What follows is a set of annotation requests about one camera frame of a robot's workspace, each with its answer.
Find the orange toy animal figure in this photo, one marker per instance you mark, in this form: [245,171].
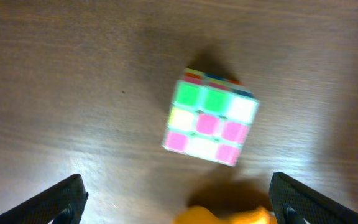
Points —
[201,215]

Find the multicoloured puzzle cube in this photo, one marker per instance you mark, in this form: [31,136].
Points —
[210,117]

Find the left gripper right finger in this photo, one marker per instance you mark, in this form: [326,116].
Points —
[295,202]

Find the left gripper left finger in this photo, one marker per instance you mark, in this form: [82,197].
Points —
[64,202]

